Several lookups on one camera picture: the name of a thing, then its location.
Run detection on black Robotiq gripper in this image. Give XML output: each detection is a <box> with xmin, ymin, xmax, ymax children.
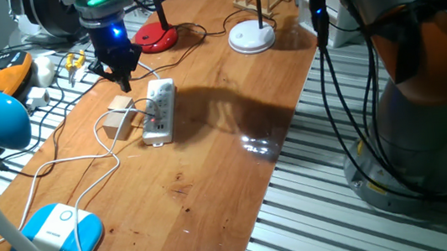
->
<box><xmin>83</xmin><ymin>18</ymin><xmax>148</xmax><ymax>97</ymax></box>

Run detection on white lamp cord with plug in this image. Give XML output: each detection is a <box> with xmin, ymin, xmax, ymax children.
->
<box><xmin>0</xmin><ymin>95</ymin><xmax>178</xmax><ymax>251</ymax></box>

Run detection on white power strip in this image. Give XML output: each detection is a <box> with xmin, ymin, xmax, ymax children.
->
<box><xmin>136</xmin><ymin>77</ymin><xmax>183</xmax><ymax>149</ymax></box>

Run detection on white power adapter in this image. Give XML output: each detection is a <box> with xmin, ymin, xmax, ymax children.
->
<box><xmin>23</xmin><ymin>85</ymin><xmax>52</xmax><ymax>113</ymax></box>

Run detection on white round lamp base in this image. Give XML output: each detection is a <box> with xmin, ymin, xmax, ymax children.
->
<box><xmin>224</xmin><ymin>0</ymin><xmax>278</xmax><ymax>57</ymax></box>

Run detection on blue white desk lamp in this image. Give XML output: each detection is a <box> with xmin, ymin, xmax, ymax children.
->
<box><xmin>0</xmin><ymin>64</ymin><xmax>107</xmax><ymax>251</ymax></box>

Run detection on light wooden block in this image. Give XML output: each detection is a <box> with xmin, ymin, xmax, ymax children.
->
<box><xmin>106</xmin><ymin>93</ymin><xmax>136</xmax><ymax>114</ymax></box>
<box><xmin>101</xmin><ymin>107</ymin><xmax>141</xmax><ymax>144</ymax></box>

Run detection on white oval plastic object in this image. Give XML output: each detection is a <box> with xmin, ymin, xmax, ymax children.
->
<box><xmin>32</xmin><ymin>55</ymin><xmax>59</xmax><ymax>89</ymax></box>

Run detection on green wrist adapter flange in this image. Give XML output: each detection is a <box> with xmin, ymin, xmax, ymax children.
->
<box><xmin>59</xmin><ymin>0</ymin><xmax>136</xmax><ymax>23</ymax></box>

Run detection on white plastic drawer cabinet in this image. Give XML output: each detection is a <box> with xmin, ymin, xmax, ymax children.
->
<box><xmin>296</xmin><ymin>0</ymin><xmax>367</xmax><ymax>53</ymax></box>

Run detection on grey-white power strip cable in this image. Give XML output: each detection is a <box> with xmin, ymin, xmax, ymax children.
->
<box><xmin>136</xmin><ymin>59</ymin><xmax>163</xmax><ymax>84</ymax></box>

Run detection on yellow-handled pliers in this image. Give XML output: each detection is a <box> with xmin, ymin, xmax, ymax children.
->
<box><xmin>62</xmin><ymin>49</ymin><xmax>90</xmax><ymax>88</ymax></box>

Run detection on black white-lamp cord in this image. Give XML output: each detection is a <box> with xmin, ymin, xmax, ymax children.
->
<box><xmin>204</xmin><ymin>5</ymin><xmax>278</xmax><ymax>38</ymax></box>

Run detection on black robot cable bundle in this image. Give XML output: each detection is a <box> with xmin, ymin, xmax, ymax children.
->
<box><xmin>308</xmin><ymin>0</ymin><xmax>447</xmax><ymax>215</ymax></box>

